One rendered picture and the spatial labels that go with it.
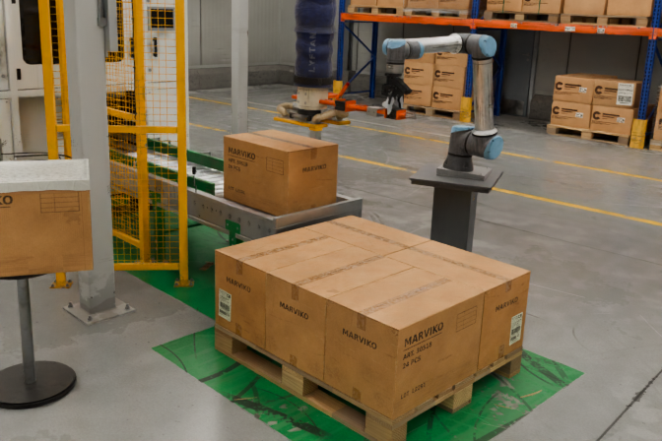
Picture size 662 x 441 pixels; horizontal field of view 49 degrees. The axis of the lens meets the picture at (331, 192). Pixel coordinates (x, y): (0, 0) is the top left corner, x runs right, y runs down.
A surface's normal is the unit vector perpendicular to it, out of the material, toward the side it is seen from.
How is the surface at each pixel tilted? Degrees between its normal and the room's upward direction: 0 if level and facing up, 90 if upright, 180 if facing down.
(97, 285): 90
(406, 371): 90
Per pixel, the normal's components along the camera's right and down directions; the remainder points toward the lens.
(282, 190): -0.70, 0.15
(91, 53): 0.70, 0.21
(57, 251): 0.32, 0.25
